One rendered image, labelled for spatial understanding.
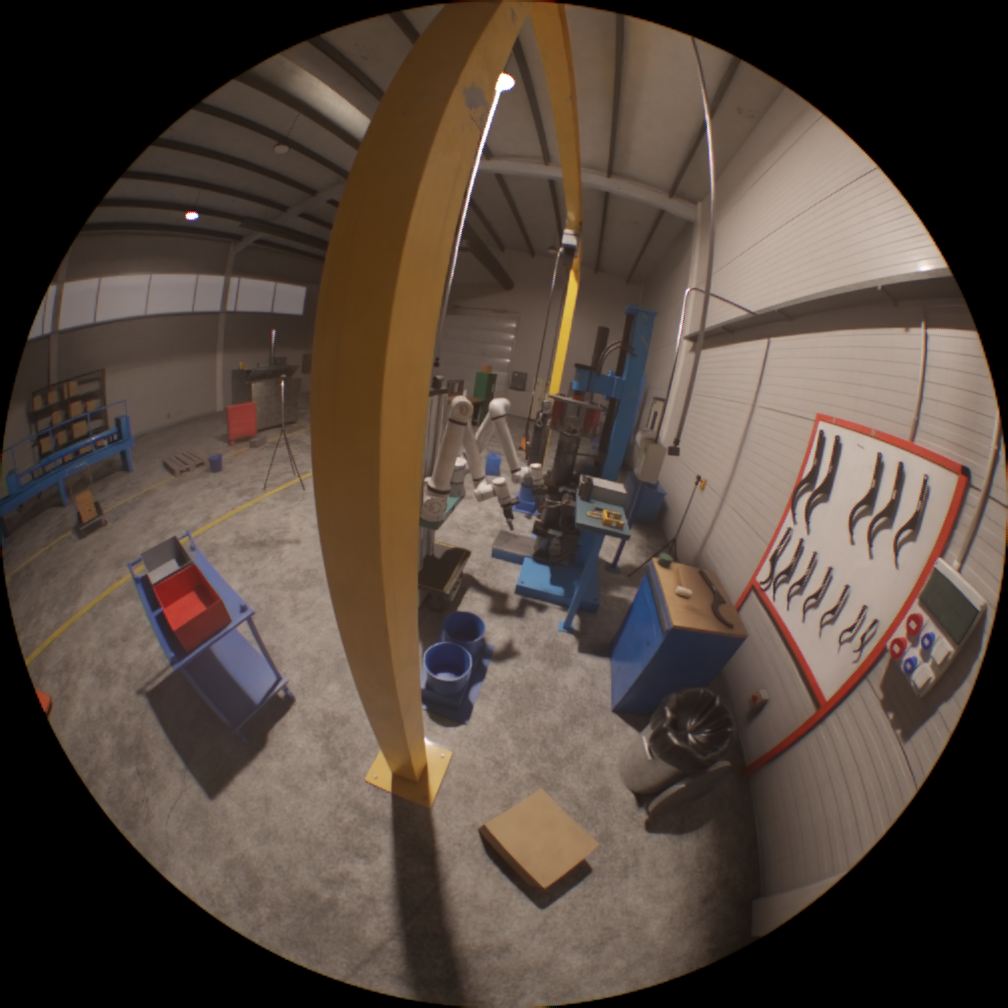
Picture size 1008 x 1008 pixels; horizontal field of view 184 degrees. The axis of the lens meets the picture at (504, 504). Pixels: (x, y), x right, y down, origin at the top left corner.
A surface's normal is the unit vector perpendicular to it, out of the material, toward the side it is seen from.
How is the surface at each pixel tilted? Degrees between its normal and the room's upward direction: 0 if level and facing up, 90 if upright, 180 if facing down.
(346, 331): 90
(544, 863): 0
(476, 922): 0
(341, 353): 90
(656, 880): 0
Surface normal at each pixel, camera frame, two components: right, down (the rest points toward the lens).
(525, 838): 0.16, -0.90
